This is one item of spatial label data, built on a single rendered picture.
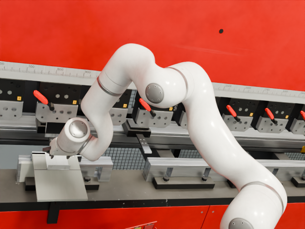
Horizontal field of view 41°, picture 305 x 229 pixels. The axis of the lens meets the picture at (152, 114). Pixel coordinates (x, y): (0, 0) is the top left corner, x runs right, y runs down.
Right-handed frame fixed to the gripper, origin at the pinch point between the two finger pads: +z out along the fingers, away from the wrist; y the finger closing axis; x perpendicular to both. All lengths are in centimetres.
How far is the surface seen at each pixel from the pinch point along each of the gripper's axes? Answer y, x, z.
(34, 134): 6.4, -16.6, 29.6
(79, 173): -7.8, 7.1, 2.7
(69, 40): 2.2, -32.7, -30.1
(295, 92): -102, -25, -21
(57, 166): 0.6, 4.0, 2.9
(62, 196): 0.2, 17.3, -6.0
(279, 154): -134, -11, 34
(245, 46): -68, -37, -35
